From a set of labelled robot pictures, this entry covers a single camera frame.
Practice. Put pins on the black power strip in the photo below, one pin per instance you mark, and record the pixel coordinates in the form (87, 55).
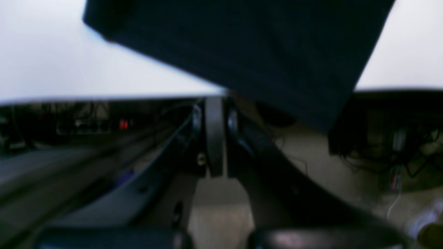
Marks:
(92, 126)

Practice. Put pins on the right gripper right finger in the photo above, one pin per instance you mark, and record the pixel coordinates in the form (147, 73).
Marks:
(291, 211)

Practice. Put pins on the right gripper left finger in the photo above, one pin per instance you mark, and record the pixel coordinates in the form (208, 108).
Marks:
(149, 211)

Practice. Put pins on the black T-shirt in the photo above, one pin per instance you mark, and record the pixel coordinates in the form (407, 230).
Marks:
(303, 57)

